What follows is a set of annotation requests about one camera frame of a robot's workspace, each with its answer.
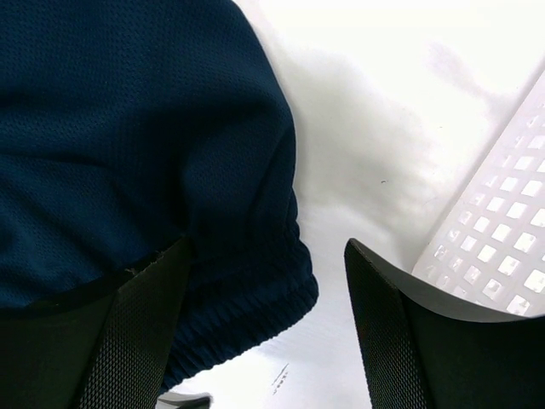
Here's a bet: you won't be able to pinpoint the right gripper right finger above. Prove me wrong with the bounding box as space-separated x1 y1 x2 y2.
344 239 544 408

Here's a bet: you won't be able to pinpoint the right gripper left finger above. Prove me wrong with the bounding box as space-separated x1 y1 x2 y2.
1 238 191 409

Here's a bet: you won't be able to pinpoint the white plastic basket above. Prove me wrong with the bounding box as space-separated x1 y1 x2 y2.
412 78 544 317

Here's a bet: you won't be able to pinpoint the navy blue shorts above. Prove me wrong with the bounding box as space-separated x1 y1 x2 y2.
1 1 318 389

